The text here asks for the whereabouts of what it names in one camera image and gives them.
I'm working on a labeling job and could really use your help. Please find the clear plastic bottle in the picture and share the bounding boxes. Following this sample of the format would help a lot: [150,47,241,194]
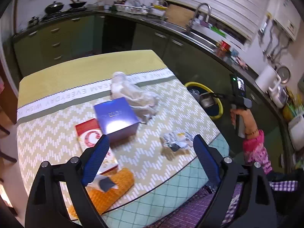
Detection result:
[199,92,216,109]

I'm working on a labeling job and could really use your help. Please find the pink patterned sleeve forearm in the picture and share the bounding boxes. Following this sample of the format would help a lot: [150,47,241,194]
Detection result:
[243,130,273,174]

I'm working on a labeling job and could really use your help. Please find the yellow rimmed trash bin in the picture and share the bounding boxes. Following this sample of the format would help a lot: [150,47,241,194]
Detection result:
[185,82,224,120]

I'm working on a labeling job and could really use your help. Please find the green kitchen cabinets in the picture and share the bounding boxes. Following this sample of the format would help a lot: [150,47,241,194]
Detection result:
[12,11,294,173]

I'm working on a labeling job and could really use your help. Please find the steel kitchen faucet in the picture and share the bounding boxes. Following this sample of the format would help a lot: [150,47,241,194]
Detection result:
[187,2,212,30]

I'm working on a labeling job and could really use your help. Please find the person's right hand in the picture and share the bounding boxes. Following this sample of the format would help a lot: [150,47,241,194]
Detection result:
[230,109,259,139]

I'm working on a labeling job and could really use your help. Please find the red white carton box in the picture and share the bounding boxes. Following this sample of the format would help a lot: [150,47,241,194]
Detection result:
[75,118,119,174]

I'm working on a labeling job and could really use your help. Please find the white printed tube wrapper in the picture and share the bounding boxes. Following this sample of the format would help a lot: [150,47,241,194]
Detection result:
[87,174,119,192]

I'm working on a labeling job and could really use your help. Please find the white electric kettle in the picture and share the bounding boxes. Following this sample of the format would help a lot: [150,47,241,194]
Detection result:
[255,64,281,93]

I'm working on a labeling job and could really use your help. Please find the orange foam net sleeve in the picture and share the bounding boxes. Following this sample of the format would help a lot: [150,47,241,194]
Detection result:
[68,167,136,219]

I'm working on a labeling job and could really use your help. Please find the pink cloth on counter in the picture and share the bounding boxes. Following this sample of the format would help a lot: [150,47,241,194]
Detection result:
[235,57,248,70]

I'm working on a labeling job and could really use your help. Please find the blue square box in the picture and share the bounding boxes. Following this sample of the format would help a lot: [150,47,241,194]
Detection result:
[94,98,140,143]

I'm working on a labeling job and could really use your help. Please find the white rice cooker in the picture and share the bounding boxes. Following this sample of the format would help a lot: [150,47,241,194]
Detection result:
[268,84,288,109]

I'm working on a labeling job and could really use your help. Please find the red instant noodle cup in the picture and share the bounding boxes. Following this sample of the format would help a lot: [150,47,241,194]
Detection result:
[216,40,231,57]

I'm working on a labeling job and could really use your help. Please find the patterned yellow tablecloth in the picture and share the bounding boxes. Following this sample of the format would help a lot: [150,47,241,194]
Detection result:
[17,50,229,227]

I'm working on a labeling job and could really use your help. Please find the green plastic tray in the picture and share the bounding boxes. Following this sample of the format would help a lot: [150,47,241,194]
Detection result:
[210,26,226,38]

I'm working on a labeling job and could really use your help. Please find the white pill bottle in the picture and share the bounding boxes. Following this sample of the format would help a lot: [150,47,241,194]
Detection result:
[111,72,127,89]

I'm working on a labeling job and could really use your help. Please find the wooden cutting board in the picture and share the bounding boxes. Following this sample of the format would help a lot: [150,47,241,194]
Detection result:
[165,4,194,28]

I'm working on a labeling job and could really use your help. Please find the small steel pot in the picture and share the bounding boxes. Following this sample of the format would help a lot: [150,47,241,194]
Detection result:
[28,17,39,28]

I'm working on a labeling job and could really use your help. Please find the white dish rack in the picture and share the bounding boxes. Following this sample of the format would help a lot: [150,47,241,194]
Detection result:
[115,4,149,15]

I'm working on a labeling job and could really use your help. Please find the black frying pan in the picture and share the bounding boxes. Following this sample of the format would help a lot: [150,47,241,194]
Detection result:
[69,0,87,8]

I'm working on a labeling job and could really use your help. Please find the black wok with lid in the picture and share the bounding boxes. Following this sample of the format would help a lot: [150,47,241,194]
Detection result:
[44,1,64,14]

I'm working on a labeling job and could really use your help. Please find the white wall water heater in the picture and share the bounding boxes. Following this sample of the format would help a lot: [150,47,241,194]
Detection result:
[267,0,301,41]

